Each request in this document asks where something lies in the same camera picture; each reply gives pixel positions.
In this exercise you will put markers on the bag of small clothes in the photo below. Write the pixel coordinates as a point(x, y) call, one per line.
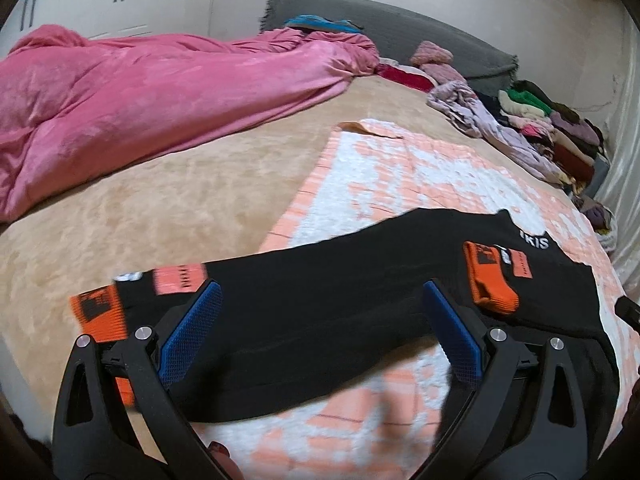
point(601, 219)

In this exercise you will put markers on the dark red garment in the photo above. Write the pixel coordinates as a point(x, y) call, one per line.
point(420, 82)

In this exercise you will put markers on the peach white plaid blanket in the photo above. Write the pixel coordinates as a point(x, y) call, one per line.
point(383, 425)

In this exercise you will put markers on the lilac crumpled garment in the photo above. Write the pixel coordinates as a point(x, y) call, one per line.
point(459, 103)

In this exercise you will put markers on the beige plush bed sheet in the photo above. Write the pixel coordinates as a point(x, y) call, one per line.
point(218, 200)

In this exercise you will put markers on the pink velvet duvet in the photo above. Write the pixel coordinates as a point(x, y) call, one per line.
point(74, 109)

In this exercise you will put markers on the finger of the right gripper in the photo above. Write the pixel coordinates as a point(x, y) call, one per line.
point(628, 311)

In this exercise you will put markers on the white satin curtain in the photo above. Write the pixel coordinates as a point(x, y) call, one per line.
point(620, 190)

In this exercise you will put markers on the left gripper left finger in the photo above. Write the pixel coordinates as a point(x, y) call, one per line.
point(92, 435)

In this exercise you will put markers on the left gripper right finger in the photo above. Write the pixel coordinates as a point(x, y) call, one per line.
point(523, 417)

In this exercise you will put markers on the stack of folded clothes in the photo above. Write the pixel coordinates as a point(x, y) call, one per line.
point(572, 142)

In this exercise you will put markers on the blue cloth on duvet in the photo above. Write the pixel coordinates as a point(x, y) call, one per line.
point(315, 23)

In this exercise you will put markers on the pink fluffy pillow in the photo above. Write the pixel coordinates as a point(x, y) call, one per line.
point(435, 61)

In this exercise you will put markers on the grey padded headboard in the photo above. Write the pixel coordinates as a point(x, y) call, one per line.
point(397, 32)

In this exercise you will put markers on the black sweatshirt orange cuffs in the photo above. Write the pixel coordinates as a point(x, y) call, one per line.
point(298, 323)

